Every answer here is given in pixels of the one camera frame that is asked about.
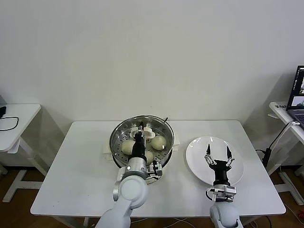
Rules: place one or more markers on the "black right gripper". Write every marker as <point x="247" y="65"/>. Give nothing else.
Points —
<point x="221" y="173"/>

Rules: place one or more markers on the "white round plate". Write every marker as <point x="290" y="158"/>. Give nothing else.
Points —
<point x="197" y="154"/>

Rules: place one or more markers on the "stainless steel steamer pot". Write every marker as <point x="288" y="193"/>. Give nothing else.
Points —
<point x="167" y="158"/>

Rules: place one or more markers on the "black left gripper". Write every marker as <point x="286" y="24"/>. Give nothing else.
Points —
<point x="138" y="149"/>

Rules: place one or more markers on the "white charger plug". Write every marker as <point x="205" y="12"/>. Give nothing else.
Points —
<point x="293" y="123"/>

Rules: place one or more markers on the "round glass pot lid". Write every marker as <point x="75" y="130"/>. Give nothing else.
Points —
<point x="149" y="134"/>

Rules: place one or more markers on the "white printed label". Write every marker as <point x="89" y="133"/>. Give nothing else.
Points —
<point x="281" y="106"/>

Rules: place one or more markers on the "white steamed baozi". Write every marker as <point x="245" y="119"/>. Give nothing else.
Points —
<point x="127" y="146"/>
<point x="150" y="156"/>
<point x="158" y="142"/>

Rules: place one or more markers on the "open dark laptop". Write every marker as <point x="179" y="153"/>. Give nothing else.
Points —
<point x="297" y="95"/>

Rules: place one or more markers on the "small black device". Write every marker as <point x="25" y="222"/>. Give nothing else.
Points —
<point x="2" y="111"/>

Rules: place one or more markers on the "black power adapter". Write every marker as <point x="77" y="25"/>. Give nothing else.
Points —
<point x="267" y="154"/>

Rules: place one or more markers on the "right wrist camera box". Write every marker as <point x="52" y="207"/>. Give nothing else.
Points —
<point x="229" y="191"/>

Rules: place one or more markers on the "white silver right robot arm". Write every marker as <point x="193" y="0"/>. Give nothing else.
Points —
<point x="223" y="213"/>

